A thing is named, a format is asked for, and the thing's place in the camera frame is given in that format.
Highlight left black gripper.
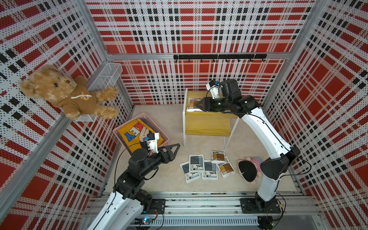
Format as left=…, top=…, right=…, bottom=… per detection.
left=140, top=143, right=180, bottom=177

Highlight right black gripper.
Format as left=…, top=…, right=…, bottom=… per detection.
left=196, top=96, right=232, bottom=113

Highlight brown coffee bag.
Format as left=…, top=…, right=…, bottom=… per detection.
left=186, top=98, right=201, bottom=112
left=217, top=162, right=235, bottom=178
left=211, top=150, right=226, bottom=163

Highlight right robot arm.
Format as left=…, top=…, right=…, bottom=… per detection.
left=196, top=79, right=301, bottom=213

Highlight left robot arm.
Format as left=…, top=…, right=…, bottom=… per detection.
left=88, top=143, right=181, bottom=230

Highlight yellow two-tier shelf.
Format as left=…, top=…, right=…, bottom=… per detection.
left=182, top=89, right=240, bottom=148

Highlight blue coffee bag middle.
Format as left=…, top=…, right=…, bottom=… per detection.
left=189, top=154, right=205, bottom=173

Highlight blue coffee bag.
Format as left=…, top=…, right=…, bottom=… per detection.
left=180, top=162, right=201, bottom=184
left=202, top=161, right=218, bottom=180
left=189, top=154, right=205, bottom=173

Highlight blue coffee bag left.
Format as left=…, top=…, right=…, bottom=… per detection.
left=180, top=162, right=201, bottom=184

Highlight blue coffee bag right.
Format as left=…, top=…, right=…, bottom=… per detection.
left=202, top=161, right=218, bottom=180

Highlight pink plastic basket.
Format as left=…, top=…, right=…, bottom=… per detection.
left=113, top=113, right=170, bottom=155

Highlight yellow printed cloth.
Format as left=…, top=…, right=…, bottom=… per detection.
left=117, top=118, right=157, bottom=155

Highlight green circuit board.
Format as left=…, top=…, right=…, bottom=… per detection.
left=134, top=217, right=153, bottom=226

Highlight small doll black hat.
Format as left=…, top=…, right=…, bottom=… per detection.
left=237, top=157, right=263, bottom=186

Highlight brown teddy bear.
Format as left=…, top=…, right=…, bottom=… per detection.
left=20, top=65, right=119, bottom=120

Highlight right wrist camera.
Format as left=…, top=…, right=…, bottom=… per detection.
left=206, top=79, right=219, bottom=99

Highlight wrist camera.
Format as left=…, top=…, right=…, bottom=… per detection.
left=143, top=133, right=160, bottom=154
left=206, top=79, right=219, bottom=99

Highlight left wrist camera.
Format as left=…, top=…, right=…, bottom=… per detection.
left=143, top=133, right=160, bottom=154

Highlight black hook rail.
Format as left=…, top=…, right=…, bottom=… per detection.
left=173, top=54, right=267, bottom=61

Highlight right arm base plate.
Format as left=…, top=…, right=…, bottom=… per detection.
left=240, top=198, right=282, bottom=214

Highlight clear wire wall basket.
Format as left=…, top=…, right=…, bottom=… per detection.
left=75, top=63, right=122, bottom=122

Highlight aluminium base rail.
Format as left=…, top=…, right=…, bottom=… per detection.
left=129, top=193, right=328, bottom=230

